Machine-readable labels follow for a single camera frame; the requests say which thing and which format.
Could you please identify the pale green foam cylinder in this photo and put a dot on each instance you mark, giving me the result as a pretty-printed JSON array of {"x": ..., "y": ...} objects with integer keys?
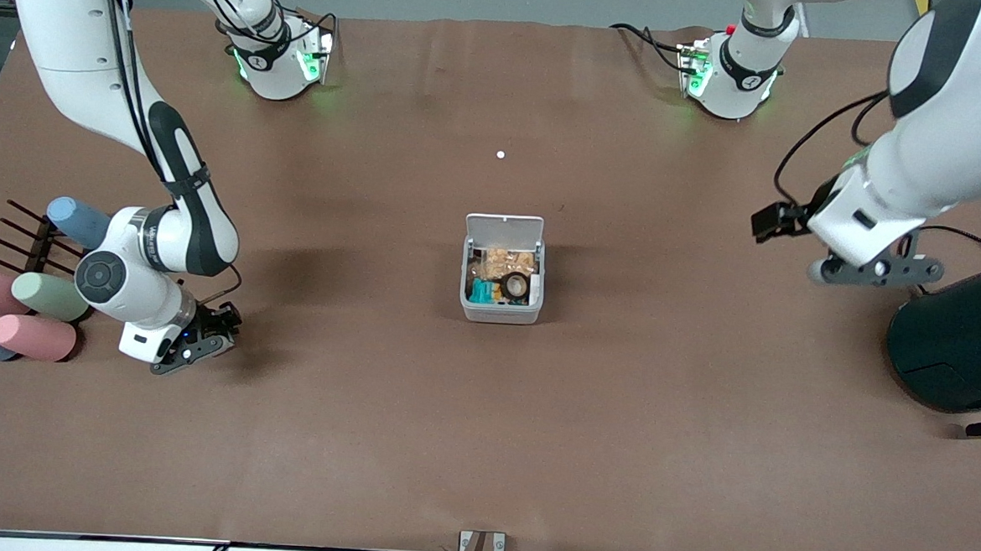
[{"x": 44, "y": 296}]

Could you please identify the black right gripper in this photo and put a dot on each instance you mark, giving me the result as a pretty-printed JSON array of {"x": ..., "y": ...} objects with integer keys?
[{"x": 207, "y": 324}]

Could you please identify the dark teal cylindrical container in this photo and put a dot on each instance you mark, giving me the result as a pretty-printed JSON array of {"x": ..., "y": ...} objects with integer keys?
[{"x": 961, "y": 342}]

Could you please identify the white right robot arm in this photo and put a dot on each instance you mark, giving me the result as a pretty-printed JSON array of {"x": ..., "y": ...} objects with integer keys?
[{"x": 66, "y": 35}]

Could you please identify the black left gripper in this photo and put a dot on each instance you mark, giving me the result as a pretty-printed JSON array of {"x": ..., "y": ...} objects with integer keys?
[{"x": 797, "y": 216}]

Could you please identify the black rod rack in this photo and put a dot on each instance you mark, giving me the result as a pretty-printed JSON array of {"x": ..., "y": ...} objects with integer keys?
[{"x": 26, "y": 239}]

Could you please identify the brown snack wrappers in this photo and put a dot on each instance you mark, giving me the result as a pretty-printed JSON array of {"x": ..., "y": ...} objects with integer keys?
[{"x": 500, "y": 262}]

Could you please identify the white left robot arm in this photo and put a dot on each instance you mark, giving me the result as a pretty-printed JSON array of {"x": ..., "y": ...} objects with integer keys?
[{"x": 952, "y": 123}]

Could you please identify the white square lidded bin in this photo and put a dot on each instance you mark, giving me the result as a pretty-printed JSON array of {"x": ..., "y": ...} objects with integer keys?
[{"x": 501, "y": 313}]

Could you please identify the teal packet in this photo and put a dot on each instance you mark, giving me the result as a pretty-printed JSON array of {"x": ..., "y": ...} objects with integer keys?
[{"x": 481, "y": 292}]

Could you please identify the small dark tape roll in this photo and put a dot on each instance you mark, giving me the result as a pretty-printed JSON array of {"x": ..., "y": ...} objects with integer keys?
[{"x": 514, "y": 287}]

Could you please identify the metal base connector box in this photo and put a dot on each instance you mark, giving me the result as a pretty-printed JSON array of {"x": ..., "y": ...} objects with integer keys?
[
  {"x": 317, "y": 52},
  {"x": 693, "y": 68}
]

